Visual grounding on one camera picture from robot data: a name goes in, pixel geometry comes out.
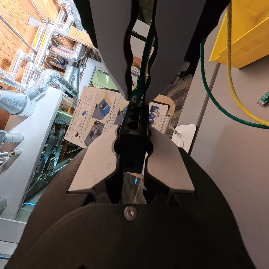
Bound silver ceiling ducts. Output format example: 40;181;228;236
0;0;89;168

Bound rounded plywood board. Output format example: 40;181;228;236
152;94;175;128

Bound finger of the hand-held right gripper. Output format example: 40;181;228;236
89;0;137;101
144;0;207;105

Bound green ethernet cable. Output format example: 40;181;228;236
129;32;269;129

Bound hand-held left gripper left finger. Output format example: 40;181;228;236
68;125;120;194

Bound yellow ethernet cable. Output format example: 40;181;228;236
226;0;269;124

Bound black network switch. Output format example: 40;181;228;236
118;101;150;174

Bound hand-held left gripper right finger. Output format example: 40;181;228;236
144;126;195;194

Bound white sheet stand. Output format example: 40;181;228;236
156;112;197;149

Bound yellow plastic bin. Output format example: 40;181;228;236
209;0;269;69

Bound printed instruction sheet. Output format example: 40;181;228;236
64;86;171;148

